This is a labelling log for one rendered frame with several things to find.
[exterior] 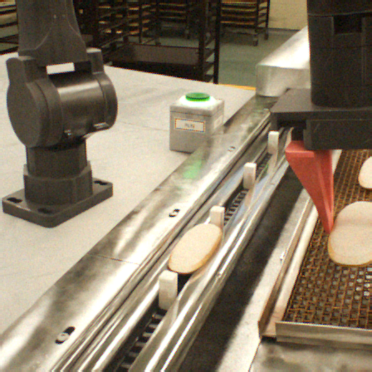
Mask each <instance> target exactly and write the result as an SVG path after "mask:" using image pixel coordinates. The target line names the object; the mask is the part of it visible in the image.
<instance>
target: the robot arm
mask: <svg viewBox="0 0 372 372"><path fill-rule="evenodd" d="M16 4H17V16H18V32H19V39H18V49H17V55H18V56H15V57H10V58H8V59H7V60H6V67H7V76H8V80H9V85H8V88H7V99H6V101H7V113H8V117H9V120H10V123H11V126H12V129H13V131H14V133H15V135H16V137H17V138H18V139H19V141H20V142H21V143H22V144H23V145H25V146H26V156H27V163H26V164H24V169H23V180H24V188H23V189H20V190H18V191H16V192H14V193H11V194H9V195H7V196H5V197H3V198H2V199H1V201H2V211H3V212H4V213H7V214H10V215H12V216H14V217H17V218H21V219H23V220H26V221H28V222H31V223H34V224H36V225H39V226H41V227H44V228H56V227H58V226H60V225H62V224H63V223H65V222H67V221H68V220H70V219H72V218H73V217H75V216H77V215H79V214H81V213H83V212H85V211H86V210H88V209H90V208H92V207H94V206H96V205H97V204H99V203H102V202H104V201H105V200H107V199H109V198H111V197H113V196H114V193H113V183H112V182H110V181H107V180H104V179H99V178H97V177H93V175H92V169H91V161H90V160H87V150H86V140H87V139H89V138H90V137H91V136H92V135H94V134H95V133H97V132H100V131H103V130H108V129H110V128H111V127H112V126H113V125H114V123H115V122H116V119H117V115H118V99H117V94H116V92H115V88H114V85H113V83H112V81H111V79H110V78H109V77H108V75H107V74H106V73H105V68H104V62H103V56H102V51H101V50H99V49H96V48H89V49H86V43H85V42H84V40H83V39H82V36H81V32H80V28H79V26H78V23H77V20H76V15H75V10H74V6H73V2H72V0H16ZM306 15H307V32H308V50H309V66H310V83H311V88H310V89H296V90H291V91H288V92H287V93H286V94H285V95H284V96H283V97H282V98H281V99H280V100H279V101H278V102H277V103H276V104H275V105H274V106H273V107H272V108H271V109H270V122H271V130H273V131H278V130H279V129H280V128H281V127H293V128H292V130H291V133H290V135H291V142H290V144H289V145H288V147H287V148H286V160H287V161H288V163H289V165H290V167H291V169H292V170H293V172H294V173H295V175H296V176H297V178H298V179H299V180H300V181H301V183H302V185H303V186H304V188H305V190H306V191H307V192H308V194H309V195H310V197H311V199H312V201H313V202H314V204H315V206H316V209H317V212H318V214H319V216H320V219H321V222H322V225H323V228H324V232H325V233H329V234H330V231H331V229H332V226H333V208H334V199H333V175H332V150H333V149H372V0H307V2H306ZM72 62H73V67H74V71H63V72H58V73H52V74H48V71H47V67H48V66H54V65H60V64H66V63H72Z"/></svg>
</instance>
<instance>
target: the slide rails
mask: <svg viewBox="0 0 372 372"><path fill-rule="evenodd" d="M292 128H293V127H291V129H290V131H289V132H288V134H287V135H286V137H285V139H284V140H283V141H282V142H281V144H280V145H279V147H278V148H277V149H276V151H275V152H274V154H273V155H272V157H271V158H270V159H269V161H268V162H267V164H266V166H265V167H264V169H263V170H262V172H261V173H260V176H258V178H257V180H256V181H255V183H254V184H253V185H252V186H251V188H250V189H249V191H248V192H247V194H246V196H245V197H244V199H243V200H242V201H241V202H240V204H239V205H238V206H237V208H236V210H235V211H234V213H233V215H232V217H231V218H230V220H229V221H228V223H227V225H226V226H225V227H224V228H223V230H222V236H221V239H220V242H219V244H218V246H217V248H216V249H215V251H214V252H213V254H212V255H211V256H210V258H209V259H208V261H207V262H206V263H205V264H204V265H203V266H202V267H201V268H199V269H198V270H197V271H196V272H194V273H193V275H192V276H191V277H190V278H189V280H188V282H187V283H186V285H184V287H183V289H182V290H181V292H180V294H179V296H178V297H177V299H176V300H175V302H174V303H173V305H172V306H171V307H170V308H169V310H168V312H167V313H166V315H165V316H164V318H163V319H162V320H161V322H160V323H159V324H158V326H157V327H156V329H155V330H154V332H153V334H152V335H151V337H150V339H149V341H148V342H147V344H146V345H145V347H144V348H143V349H142V351H141V352H140V353H139V355H138V357H137V358H136V360H135V362H134V363H133V364H132V365H131V366H130V368H129V369H128V371H127V372H152V371H153V370H154V367H155V366H156V365H157V364H158V362H159V360H160V359H161V357H162V356H163V354H164V352H165V351H166V350H167V348H168V346H169V344H170V343H171V341H172V339H173V338H174V336H175V335H176V333H177V331H178V330H179V328H180V325H181V324H182V322H183V320H184V318H186V316H187V314H188V313H189V311H190V310H191V308H192V307H193V304H194V303H195V301H196V300H197V299H198V297H199V295H200V293H201V292H202V290H203V288H204V287H205V285H207V283H208V279H209V278H210V277H211V275H212V274H213V272H214V270H215V268H216V267H217V265H218V264H219V262H220V261H221V259H222V257H223V255H224V254H225V253H226V251H227V250H228V248H229V247H230V245H231V243H232V242H233V240H234V237H235V236H236V234H237V232H238V230H239V228H241V226H242V225H243V223H244V222H245V220H246V218H247V216H248V215H249V213H250V212H251V211H252V208H253V207H254V205H255V204H256V202H257V201H258V199H259V198H260V197H261V194H262V191H263V190H264V188H265V187H266V186H267V183H268V182H269V180H270V179H271V177H272V176H273V174H274V173H275V172H276V170H277V168H278V166H279V165H280V163H281V161H282V160H283V159H284V157H285V155H286V148H287V147H288V145H289V144H290V142H291V135H290V133H291V130H292ZM279 130H280V129H279ZM279 130H278V131H279ZM271 131H273V130H271V122H270V123H269V124H268V125H267V127H266V128H265V129H264V130H263V131H262V132H261V134H260V136H259V137H258V138H257V140H256V141H255V142H254V143H253V145H252V146H251V147H250V148H249V149H248V150H247V151H246V153H245V154H244V155H243V156H242V157H241V158H240V159H239V160H238V162H237V163H236V164H235V166H234V167H233V169H232V171H231V172H230V173H229V175H228V176H226V177H225V179H224V180H223V181H222V182H221V183H220V184H219V185H218V187H217V188H216V189H215V191H214V192H213V193H212V194H211V196H210V197H209V198H208V201H207V202H205V204H204V205H203V206H202V207H201V208H200V209H199V210H198V212H197V213H196V214H195V215H194V217H193V218H192V219H191V221H190V222H189V223H188V224H187V226H186V227H185V228H184V229H183V230H182V232H181V233H180V234H179V235H178V237H177V238H176V239H175V240H174V242H173V243H172V244H171V245H170V247H169V248H168V249H167V251H166V252H165V253H164V255H162V256H161V257H160V258H159V260H158V261H157V262H156V263H155V264H154V267H153V268H152V269H151V270H150V272H149V273H148V274H147V275H146V277H145V278H144V279H143V281H142V282H141V283H140V284H139V285H138V286H137V287H136V288H135V289H134V290H133V291H132V293H131V294H130V295H129V297H128V298H127V299H126V300H125V302H124V303H123V305H122V307H121V308H120V309H119V310H118V311H117V312H116V313H115V315H114V316H113V317H112V319H111V320H110V321H109V322H108V324H107V325H105V327H104V328H103V329H102V330H101V332H100V333H99V334H98V335H97V337H96V338H95V339H94V340H93V341H92V342H91V344H90V345H89V346H88V347H87V349H86V350H85V351H84V352H83V354H82V356H81V357H80V359H79V360H78V361H77V362H76V363H75V364H74V366H73V367H72V368H71V369H70V371H69V372H104V371H105V370H106V369H107V367H108V366H109V365H110V363H111V362H112V360H113V359H114V358H115V357H116V355H117V353H118V351H119V350H120V348H121V347H122V345H123V344H124V343H125V342H126V340H127V339H128V338H129V336H130V335H131V333H132V332H133V330H134V329H135V327H136V326H137V325H138V324H139V323H140V321H142V319H143V318H144V316H145V315H146V313H147V312H148V311H149V309H150V308H151V306H152V305H153V303H154V301H155V300H156V299H157V297H158V296H159V276H160V275H161V273H162V272H163V271H168V272H173V271H171V269H170V268H169V256H170V255H171V253H172V251H173V250H174V248H175V247H176V246H177V244H178V243H179V241H180V240H181V238H182V236H183V235H184V234H185V233H186V232H187V231H188V230H189V229H191V228H195V227H196V226H198V225H199V224H204V223H206V224H209V211H210V209H211V208H212V206H219V207H223V206H224V205H225V204H226V202H228V200H229V199H230V198H231V197H232V195H233V193H234V191H235V190H236V188H237V187H238V185H239V184H240V183H241V182H242V180H243V173H244V165H245V164H246V163H252V164H255V163H256V162H257V161H258V159H259V158H260V157H261V154H262V152H263V151H264V149H266V148H267V144H268V135H269V133H270V132H271ZM278 131H273V132H278Z"/></svg>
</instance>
